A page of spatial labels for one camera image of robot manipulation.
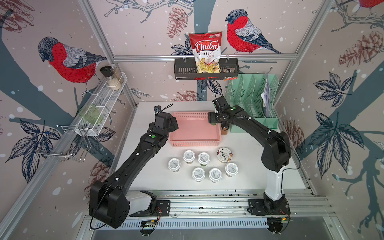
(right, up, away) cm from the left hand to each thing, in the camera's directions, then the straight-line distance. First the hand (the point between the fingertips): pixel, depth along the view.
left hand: (169, 117), depth 81 cm
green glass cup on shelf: (-35, +2, -12) cm, 37 cm away
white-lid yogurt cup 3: (+20, -24, +3) cm, 31 cm away
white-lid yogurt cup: (+3, -27, +1) cm, 27 cm away
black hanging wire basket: (+9, +32, +14) cm, 36 cm away
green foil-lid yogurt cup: (+26, -4, +13) cm, 30 cm away
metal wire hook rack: (-37, -9, -23) cm, 44 cm away
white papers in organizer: (+59, +13, +9) cm, 61 cm away
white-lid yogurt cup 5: (+25, -31, -3) cm, 40 cm away
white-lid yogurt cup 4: (+16, -31, -3) cm, 35 cm away
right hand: (+25, 0, +11) cm, 28 cm away
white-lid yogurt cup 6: (+35, -28, -2) cm, 45 cm away
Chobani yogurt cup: (+32, -23, +6) cm, 40 cm away
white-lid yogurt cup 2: (+11, -23, +4) cm, 26 cm away
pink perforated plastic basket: (+14, -10, +28) cm, 33 cm away
